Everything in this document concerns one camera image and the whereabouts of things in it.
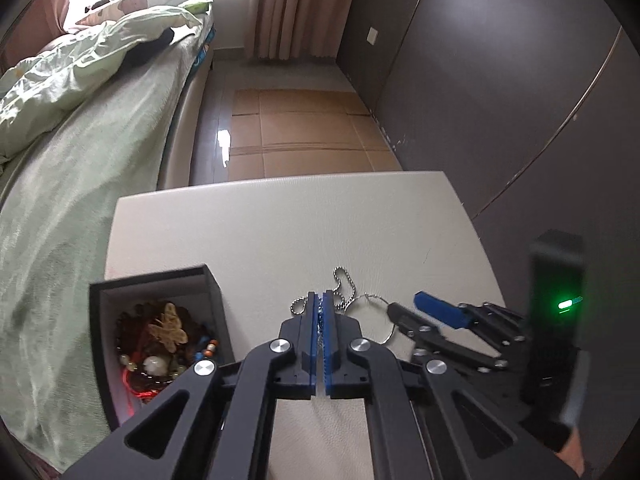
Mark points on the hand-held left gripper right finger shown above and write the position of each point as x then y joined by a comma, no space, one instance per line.
327,340

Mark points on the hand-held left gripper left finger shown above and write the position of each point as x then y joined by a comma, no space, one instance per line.
314,340

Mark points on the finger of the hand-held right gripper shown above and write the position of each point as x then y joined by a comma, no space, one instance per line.
425,332
440,307

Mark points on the black square jewelry box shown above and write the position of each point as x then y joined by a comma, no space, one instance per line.
110,360

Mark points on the person's right hand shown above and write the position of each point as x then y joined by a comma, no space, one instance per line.
572,457

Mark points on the white low table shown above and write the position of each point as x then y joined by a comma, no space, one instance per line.
280,225

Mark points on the dark brown wardrobe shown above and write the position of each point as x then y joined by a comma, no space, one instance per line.
500,85

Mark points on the brown cardboard sheet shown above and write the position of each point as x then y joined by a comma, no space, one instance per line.
310,130

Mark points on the cartoon print bed cover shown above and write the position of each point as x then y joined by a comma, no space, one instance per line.
201,47

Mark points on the pink curtain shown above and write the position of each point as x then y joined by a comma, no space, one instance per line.
300,5
30,25

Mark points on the black cloth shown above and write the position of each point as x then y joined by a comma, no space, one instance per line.
147,50

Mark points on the light green duvet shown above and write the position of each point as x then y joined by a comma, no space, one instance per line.
75,75

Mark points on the white wall socket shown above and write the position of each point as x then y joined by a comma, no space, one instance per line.
372,35

